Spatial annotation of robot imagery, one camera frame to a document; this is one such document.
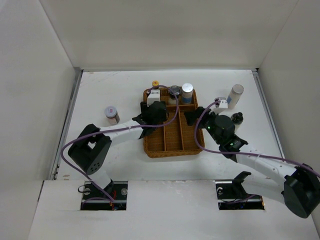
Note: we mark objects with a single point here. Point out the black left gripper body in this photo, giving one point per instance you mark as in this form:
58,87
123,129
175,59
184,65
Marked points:
144,107

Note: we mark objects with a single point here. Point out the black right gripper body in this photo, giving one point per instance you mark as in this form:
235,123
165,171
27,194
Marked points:
209,122

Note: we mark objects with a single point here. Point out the white bottle black grinder cap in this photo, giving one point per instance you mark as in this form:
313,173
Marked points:
237,119

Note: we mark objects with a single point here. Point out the white jar black lid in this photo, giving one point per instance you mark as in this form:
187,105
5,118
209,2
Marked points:
174,94

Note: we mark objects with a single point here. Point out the white shaker silver lid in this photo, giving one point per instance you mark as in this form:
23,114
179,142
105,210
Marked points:
187,93

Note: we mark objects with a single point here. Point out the red sauce bottle yellow cap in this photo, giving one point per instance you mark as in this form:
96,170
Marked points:
155,85

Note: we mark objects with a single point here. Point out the white canister grey lid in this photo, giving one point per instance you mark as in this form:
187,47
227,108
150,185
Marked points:
234,95

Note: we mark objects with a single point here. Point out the sauce jar grey lid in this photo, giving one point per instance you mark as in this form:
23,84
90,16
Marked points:
112,115

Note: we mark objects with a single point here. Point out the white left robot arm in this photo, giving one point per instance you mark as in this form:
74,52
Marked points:
89,154

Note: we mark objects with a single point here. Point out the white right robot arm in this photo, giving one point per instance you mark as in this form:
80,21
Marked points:
297,184

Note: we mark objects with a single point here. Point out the brown wicker tray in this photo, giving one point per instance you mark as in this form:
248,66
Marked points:
175,139

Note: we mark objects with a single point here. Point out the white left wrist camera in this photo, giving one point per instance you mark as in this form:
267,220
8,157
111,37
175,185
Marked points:
154,96

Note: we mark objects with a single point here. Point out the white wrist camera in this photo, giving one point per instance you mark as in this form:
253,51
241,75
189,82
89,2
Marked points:
154,96
221,103

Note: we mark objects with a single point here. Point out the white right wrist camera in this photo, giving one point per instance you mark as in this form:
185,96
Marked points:
221,103

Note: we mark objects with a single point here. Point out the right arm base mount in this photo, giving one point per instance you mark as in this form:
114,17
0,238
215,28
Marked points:
231,195

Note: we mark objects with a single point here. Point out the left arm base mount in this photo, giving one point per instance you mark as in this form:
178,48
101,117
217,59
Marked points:
92,199

